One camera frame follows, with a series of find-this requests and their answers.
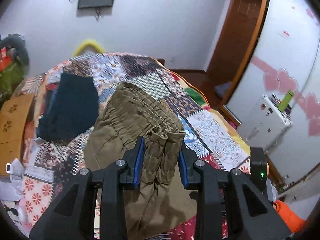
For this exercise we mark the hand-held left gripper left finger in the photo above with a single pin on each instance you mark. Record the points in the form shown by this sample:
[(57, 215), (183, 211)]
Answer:
[(138, 165)]

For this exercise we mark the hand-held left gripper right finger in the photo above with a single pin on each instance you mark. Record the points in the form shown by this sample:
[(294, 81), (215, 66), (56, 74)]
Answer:
[(183, 167)]

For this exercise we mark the khaki pants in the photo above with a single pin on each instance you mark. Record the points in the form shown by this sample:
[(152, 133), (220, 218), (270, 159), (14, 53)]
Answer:
[(150, 120)]

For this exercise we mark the person's right forearm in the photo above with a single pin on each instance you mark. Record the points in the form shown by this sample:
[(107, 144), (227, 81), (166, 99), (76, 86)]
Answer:
[(287, 215)]

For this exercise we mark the dark navy pants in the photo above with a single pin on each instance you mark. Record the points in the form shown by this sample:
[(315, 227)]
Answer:
[(70, 105)]

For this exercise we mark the white appliance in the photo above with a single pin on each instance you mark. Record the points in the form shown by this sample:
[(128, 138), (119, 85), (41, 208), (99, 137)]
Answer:
[(265, 122)]

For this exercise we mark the patchwork blanket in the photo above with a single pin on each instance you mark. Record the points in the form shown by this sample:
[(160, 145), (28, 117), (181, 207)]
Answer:
[(212, 130)]

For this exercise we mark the green tube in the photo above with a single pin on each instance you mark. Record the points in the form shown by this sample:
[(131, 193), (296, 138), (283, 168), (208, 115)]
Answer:
[(286, 101)]

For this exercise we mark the purple cloth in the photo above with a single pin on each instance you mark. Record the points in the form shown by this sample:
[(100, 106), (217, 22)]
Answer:
[(223, 90)]

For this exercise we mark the white sliding wardrobe door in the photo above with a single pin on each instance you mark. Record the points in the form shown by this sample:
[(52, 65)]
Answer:
[(287, 67)]

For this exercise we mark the wooden headboard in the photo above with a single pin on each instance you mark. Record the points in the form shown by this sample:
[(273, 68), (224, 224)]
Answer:
[(15, 130)]

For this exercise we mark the red white sticker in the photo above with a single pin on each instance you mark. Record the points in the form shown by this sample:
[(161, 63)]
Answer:
[(286, 33)]

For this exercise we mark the yellow hoop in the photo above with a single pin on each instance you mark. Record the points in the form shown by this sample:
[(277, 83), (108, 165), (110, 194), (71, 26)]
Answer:
[(87, 41)]

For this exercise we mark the wooden door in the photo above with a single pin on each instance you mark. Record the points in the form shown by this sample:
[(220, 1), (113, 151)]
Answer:
[(237, 30)]

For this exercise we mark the green cloth cover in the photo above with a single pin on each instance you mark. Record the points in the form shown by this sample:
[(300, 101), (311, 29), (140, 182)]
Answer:
[(10, 77)]

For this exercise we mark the grey plush pillow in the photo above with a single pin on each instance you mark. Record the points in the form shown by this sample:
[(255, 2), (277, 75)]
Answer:
[(17, 42)]

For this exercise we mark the wooden bed post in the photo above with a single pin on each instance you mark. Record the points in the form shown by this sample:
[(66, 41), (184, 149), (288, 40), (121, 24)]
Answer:
[(160, 62)]

